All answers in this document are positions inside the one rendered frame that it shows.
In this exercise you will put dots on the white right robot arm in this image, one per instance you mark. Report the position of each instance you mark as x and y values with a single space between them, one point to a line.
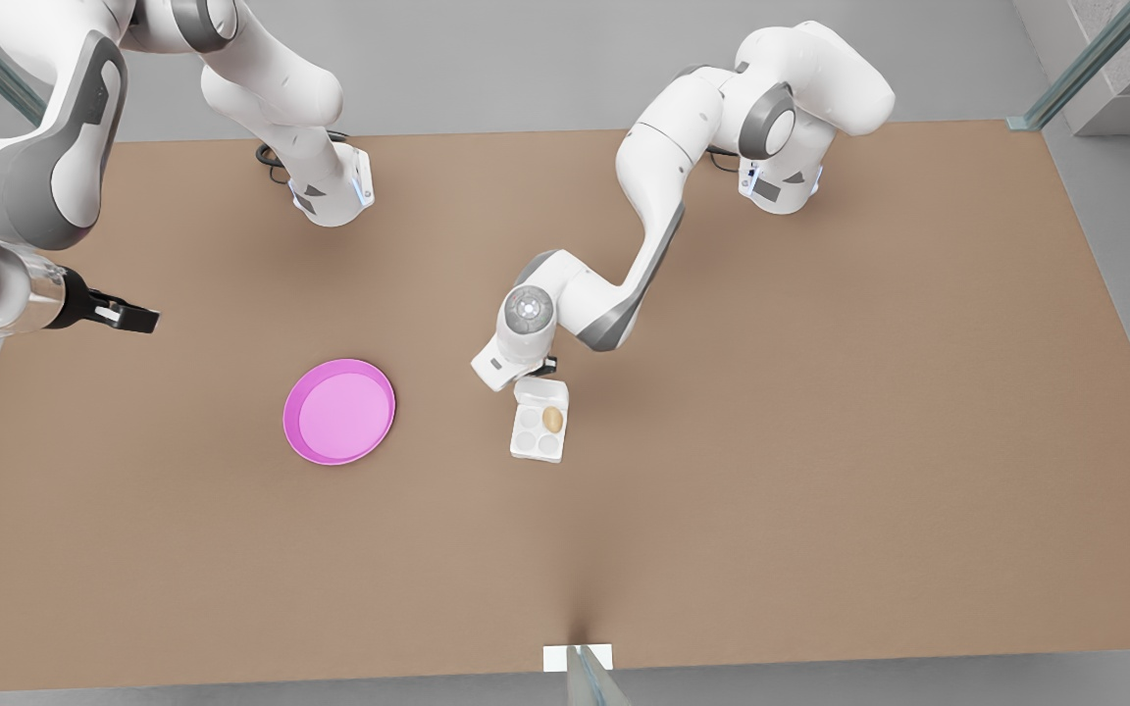
45 167

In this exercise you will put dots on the white post foot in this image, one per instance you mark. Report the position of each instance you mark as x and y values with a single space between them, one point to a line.
555 658

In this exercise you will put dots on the pink round plate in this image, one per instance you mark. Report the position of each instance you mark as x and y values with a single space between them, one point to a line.
339 412

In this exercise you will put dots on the white egg box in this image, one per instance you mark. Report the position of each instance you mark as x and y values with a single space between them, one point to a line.
536 441

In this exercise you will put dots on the brown egg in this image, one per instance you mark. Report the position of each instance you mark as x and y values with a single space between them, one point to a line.
552 420

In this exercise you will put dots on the white egg box lid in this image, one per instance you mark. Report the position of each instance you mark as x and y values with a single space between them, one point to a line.
540 391

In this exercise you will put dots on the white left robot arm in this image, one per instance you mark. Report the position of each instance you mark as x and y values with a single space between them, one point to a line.
663 186

